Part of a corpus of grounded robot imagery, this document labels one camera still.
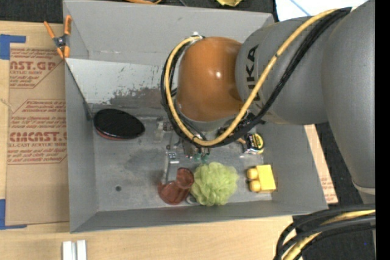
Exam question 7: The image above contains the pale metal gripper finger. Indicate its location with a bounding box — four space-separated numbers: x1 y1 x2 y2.
164 150 181 183
153 118 173 142

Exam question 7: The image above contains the red clear plastic flask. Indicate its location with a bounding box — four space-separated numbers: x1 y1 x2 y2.
157 167 195 206

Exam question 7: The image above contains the green mesh bath sponge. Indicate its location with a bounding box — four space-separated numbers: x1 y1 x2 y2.
190 161 240 207

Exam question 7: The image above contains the black and red round disc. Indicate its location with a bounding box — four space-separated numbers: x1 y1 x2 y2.
93 108 146 141

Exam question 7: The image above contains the grey metal bin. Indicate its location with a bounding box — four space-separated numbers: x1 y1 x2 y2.
62 0 330 234

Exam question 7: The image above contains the yellow and black tape measure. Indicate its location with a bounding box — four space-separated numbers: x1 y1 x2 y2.
243 132 265 155

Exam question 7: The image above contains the yellow toy block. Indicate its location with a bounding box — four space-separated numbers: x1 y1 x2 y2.
246 164 277 194

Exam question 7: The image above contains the brown cardboard board red print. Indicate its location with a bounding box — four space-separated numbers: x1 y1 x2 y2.
0 20 339 231

